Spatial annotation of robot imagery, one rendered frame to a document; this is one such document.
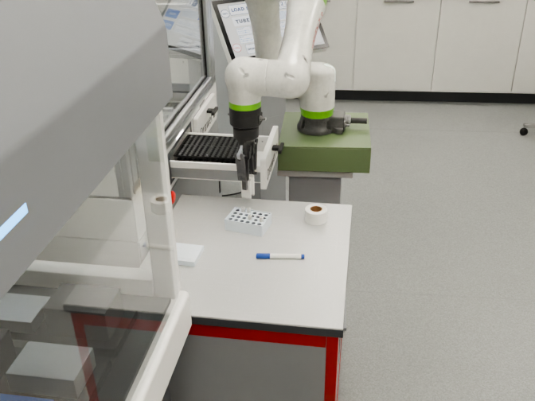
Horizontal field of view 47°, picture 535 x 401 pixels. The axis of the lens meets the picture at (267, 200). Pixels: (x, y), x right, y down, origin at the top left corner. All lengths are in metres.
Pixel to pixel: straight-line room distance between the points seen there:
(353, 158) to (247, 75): 0.68
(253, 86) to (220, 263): 0.50
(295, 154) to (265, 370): 0.87
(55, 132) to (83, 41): 0.17
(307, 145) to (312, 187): 0.21
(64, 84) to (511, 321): 2.40
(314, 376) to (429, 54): 3.74
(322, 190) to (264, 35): 0.63
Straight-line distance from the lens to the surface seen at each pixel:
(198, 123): 2.33
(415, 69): 5.11
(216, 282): 1.70
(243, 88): 1.72
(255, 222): 1.88
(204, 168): 2.04
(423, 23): 5.02
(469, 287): 3.06
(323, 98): 2.27
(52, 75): 0.81
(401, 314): 2.83
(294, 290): 1.66
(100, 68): 0.91
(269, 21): 2.12
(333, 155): 2.24
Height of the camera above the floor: 1.77
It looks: 29 degrees down
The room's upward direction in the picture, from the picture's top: 1 degrees counter-clockwise
